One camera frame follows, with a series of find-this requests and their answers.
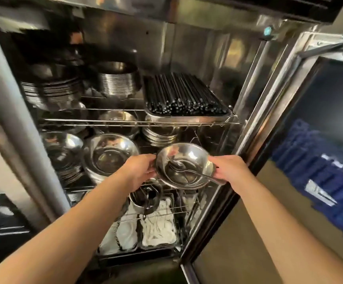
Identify person's right hand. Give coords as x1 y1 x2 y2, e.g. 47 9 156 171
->
208 155 251 187

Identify person's left hand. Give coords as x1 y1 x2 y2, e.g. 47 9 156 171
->
121 154 158 193

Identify shallow steel bowl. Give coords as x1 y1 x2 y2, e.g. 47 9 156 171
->
155 143 220 190

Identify person's left forearm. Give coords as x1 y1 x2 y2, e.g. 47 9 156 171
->
0 171 130 284

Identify person's right forearm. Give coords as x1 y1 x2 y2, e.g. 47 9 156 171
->
235 171 343 284

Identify low stack of steel bowls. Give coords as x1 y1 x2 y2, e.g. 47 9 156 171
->
141 126 181 147

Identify steel spoon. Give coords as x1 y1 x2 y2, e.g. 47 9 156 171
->
166 160 217 182

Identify stack of large steel bowls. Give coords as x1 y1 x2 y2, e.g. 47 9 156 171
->
82 134 140 185

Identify steel utensil cup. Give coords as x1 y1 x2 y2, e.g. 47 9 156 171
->
128 183 164 217

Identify single steel bowl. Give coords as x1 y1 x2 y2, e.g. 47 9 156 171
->
97 110 140 137

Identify rectangular steel tray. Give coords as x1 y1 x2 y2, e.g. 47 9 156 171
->
143 75 236 124

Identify tray of white spoons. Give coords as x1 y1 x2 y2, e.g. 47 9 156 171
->
98 210 139 255
138 198 180 249

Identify pile of black chopsticks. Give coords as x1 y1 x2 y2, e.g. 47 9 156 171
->
144 73 230 115

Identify tall stack of steel bowls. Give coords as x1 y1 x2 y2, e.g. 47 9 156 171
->
95 62 140 100

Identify stack of small steel bowls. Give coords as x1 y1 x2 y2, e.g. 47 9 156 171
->
41 131 85 184

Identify blue plastic crates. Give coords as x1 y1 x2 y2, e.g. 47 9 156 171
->
272 120 343 255

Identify stack of wide steel plates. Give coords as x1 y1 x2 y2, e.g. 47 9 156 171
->
21 63 84 111

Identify stainless steel cabinet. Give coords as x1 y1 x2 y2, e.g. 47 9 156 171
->
0 0 343 284

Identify grey cabinet door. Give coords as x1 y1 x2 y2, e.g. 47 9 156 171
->
0 5 69 217

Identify wire shelf rack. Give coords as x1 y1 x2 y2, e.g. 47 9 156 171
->
64 180 219 222
38 97 241 131

